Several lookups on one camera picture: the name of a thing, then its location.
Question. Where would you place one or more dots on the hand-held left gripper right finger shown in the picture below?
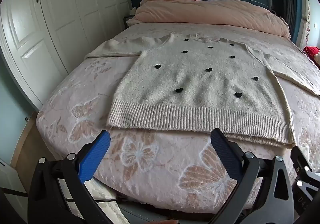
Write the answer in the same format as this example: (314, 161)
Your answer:
(225, 154)

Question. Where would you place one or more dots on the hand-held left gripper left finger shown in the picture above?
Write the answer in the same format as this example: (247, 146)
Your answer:
(93, 156)

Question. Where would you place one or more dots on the pink duvet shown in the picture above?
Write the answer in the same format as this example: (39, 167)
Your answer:
(205, 11)

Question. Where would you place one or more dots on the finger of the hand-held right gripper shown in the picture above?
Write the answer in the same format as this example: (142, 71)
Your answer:
(300, 159)

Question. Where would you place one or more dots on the red plush item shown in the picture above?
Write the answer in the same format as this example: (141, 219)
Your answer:
(311, 51)

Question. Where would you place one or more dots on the dark bedside table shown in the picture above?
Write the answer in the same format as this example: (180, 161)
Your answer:
(128, 21)

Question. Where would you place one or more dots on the bed with butterfly sheet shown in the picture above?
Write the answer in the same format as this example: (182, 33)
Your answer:
(155, 164)

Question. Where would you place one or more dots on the red dotted wall hanging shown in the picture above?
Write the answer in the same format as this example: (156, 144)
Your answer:
(308, 21)

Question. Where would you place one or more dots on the white wardrobe doors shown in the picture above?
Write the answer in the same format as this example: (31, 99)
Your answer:
(62, 19)

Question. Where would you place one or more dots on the cream sweater with black hearts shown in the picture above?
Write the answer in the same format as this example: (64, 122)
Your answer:
(195, 84)

